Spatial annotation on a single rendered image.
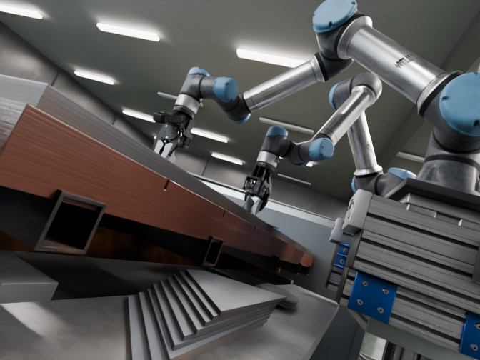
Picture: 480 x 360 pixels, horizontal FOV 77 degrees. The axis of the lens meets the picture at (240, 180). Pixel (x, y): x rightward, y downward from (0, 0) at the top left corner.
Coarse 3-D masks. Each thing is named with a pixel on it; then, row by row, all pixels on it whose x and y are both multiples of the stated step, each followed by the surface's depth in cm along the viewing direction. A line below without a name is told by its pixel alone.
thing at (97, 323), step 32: (288, 288) 107; (0, 320) 21; (32, 320) 22; (64, 320) 24; (96, 320) 26; (288, 320) 55; (320, 320) 67; (0, 352) 18; (32, 352) 19; (64, 352) 20; (96, 352) 21; (128, 352) 23; (224, 352) 30; (256, 352) 33; (288, 352) 37
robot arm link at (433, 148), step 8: (432, 128) 80; (432, 136) 74; (432, 144) 75; (440, 144) 71; (432, 152) 74; (440, 152) 72; (448, 152) 71; (456, 152) 70; (464, 152) 69; (472, 152) 69
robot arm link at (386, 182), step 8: (392, 168) 123; (384, 176) 125; (392, 176) 120; (400, 176) 118; (408, 176) 118; (376, 184) 126; (384, 184) 122; (392, 184) 119; (376, 192) 126; (384, 192) 121
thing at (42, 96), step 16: (0, 80) 29; (16, 80) 28; (16, 96) 27; (32, 96) 26; (48, 96) 27; (64, 96) 28; (48, 112) 27; (64, 112) 28; (80, 112) 30; (80, 128) 30; (96, 128) 32; (112, 128) 33; (112, 144) 34; (128, 144) 36; (144, 160) 39; (160, 160) 42; (176, 176) 46; (192, 176) 50; (208, 192) 55; (224, 208) 63; (240, 208) 70; (256, 224) 83; (288, 240) 121
